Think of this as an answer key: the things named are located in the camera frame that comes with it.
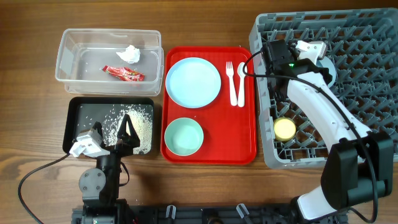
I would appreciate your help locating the white napkin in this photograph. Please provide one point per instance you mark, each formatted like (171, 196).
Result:
(130, 55)

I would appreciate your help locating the light blue bowl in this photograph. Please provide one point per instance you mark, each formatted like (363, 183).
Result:
(327, 63)

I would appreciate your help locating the rice food waste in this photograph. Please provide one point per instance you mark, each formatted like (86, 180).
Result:
(136, 127)

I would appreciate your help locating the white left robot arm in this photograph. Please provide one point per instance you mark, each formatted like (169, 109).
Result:
(100, 185)

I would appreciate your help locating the grey dishwasher rack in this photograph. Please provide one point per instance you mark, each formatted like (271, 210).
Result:
(362, 44)

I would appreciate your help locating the light blue plate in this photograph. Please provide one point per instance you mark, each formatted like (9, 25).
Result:
(193, 82)

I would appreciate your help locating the yellow plastic cup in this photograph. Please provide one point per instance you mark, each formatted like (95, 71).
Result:
(284, 129)

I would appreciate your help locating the red serving tray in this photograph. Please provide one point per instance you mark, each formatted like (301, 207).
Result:
(229, 131)

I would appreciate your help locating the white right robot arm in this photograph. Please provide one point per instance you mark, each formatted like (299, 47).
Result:
(359, 167)

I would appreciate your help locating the clear plastic bin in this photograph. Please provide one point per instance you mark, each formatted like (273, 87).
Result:
(84, 52)

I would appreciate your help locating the black plastic tray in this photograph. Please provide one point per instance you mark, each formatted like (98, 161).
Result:
(75, 103)

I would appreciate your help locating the green bowl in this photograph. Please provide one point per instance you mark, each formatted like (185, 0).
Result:
(183, 137)

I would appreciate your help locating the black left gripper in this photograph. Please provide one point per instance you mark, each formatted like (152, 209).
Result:
(130, 141)

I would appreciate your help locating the cream plastic spoon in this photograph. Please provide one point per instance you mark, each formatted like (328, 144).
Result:
(241, 93)

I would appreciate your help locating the red snack wrapper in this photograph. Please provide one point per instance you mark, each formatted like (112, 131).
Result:
(124, 73)

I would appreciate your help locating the pink plastic fork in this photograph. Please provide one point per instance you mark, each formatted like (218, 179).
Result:
(232, 90)

